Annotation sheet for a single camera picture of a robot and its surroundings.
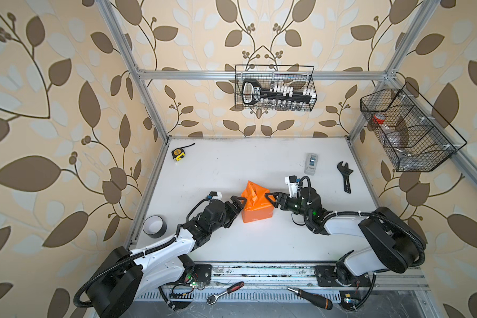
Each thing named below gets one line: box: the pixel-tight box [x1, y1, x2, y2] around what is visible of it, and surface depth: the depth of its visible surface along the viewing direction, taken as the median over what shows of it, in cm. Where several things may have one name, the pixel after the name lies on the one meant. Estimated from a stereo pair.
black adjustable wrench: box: [336, 160, 354, 195], surface depth 105 cm
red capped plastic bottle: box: [372, 112, 394, 134], surface depth 85 cm
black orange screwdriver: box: [286, 287, 334, 311], surface depth 70 cm
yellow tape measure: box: [170, 142, 196, 161], surface depth 113 cm
